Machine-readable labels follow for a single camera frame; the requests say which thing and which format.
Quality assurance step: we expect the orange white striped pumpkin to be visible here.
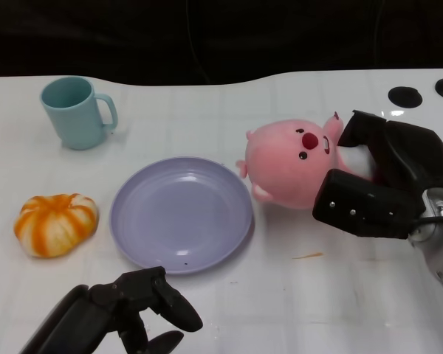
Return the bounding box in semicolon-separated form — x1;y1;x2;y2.
13;192;99;258

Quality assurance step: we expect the lavender plastic plate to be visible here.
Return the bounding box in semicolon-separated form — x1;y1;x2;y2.
109;156;254;275

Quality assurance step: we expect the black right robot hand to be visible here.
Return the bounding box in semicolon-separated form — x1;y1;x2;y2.
312;109;443;240

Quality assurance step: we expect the pink plush beaver doll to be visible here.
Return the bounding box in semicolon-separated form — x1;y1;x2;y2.
236;111;378;211

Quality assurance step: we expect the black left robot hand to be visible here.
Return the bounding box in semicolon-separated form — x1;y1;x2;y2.
18;265;204;354

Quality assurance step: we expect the teal plastic mug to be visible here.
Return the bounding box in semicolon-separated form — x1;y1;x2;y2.
40;75;119;150

